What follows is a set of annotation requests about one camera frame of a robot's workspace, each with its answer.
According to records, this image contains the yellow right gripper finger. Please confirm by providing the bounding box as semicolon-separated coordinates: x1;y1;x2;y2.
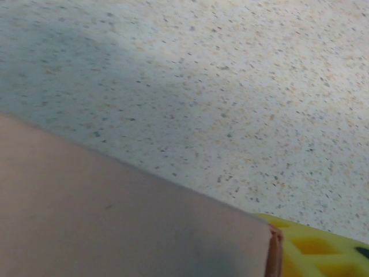
255;212;369;277

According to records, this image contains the pink cardboard paper box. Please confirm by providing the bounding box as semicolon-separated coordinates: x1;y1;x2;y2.
0;112;285;277

